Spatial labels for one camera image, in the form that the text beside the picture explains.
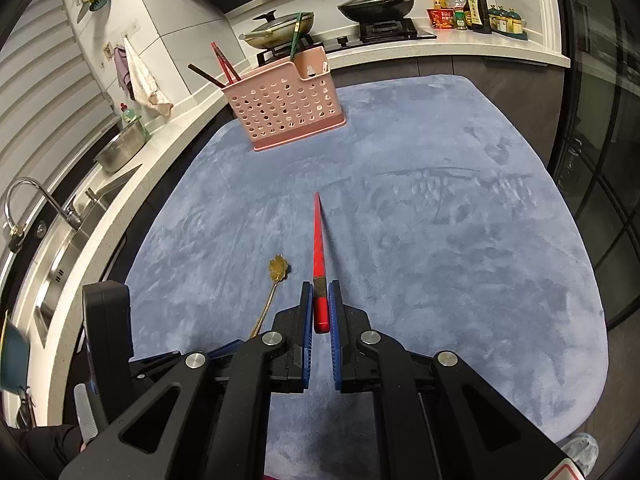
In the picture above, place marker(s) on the bright red chopstick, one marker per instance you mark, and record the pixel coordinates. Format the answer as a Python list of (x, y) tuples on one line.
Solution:
[(321, 300)]

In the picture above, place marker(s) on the green dish soap bottle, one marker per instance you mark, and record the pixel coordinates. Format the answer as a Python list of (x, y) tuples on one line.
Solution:
[(129, 116)]

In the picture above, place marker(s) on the right black wok with lid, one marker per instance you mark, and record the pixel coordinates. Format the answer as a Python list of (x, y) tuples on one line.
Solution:
[(375, 11)]

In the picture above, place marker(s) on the dark green chopstick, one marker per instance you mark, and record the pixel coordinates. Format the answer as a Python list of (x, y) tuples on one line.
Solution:
[(296, 35)]

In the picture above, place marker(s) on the clear plastic oil bottle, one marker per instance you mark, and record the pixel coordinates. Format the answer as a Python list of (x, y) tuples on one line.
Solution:
[(459, 15)]

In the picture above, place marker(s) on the green tray of jars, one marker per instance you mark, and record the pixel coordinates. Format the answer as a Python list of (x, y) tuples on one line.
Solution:
[(507, 22)]

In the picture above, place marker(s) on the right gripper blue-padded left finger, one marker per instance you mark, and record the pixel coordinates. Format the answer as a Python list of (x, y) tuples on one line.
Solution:
[(290, 369)]

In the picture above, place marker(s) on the blue-grey plush mat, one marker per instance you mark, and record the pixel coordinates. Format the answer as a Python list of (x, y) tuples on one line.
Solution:
[(440, 221)]

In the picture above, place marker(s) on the dark red chopstick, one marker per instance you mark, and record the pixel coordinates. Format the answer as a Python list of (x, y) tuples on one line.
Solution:
[(202, 73)]

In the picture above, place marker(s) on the black gas cooktop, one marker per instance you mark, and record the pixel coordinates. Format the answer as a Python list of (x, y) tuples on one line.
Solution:
[(363, 35)]

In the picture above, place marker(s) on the cream hanging dish towel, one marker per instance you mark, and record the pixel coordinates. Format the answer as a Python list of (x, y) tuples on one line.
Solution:
[(146, 90)]

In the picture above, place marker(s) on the left wok with lid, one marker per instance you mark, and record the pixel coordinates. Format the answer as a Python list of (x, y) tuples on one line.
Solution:
[(275, 31)]

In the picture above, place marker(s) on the purple hanging cloth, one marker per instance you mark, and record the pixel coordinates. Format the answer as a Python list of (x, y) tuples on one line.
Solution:
[(122, 71)]

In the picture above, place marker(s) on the pink perforated utensil holder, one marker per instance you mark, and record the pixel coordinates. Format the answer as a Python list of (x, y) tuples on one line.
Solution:
[(286, 100)]

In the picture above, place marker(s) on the chrome sink faucet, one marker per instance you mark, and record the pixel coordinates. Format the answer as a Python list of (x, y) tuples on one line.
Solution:
[(17, 229)]

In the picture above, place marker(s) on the gold flower-handled spoon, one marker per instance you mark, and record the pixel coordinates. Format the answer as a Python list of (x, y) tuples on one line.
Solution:
[(278, 271)]

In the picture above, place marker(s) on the red seasoning container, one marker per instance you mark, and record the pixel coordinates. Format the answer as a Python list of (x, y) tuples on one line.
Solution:
[(442, 18)]

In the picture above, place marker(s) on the dark soy sauce bottle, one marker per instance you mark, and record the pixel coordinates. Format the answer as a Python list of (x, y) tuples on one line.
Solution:
[(477, 16)]

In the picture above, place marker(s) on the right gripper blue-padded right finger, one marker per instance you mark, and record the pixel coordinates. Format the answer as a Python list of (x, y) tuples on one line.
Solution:
[(353, 371)]

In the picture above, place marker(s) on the maroon chopstick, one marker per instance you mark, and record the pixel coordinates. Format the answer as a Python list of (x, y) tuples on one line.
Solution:
[(226, 66)]

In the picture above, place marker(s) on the stainless steel sink basin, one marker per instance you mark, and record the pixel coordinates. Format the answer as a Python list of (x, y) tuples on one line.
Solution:
[(67, 255)]

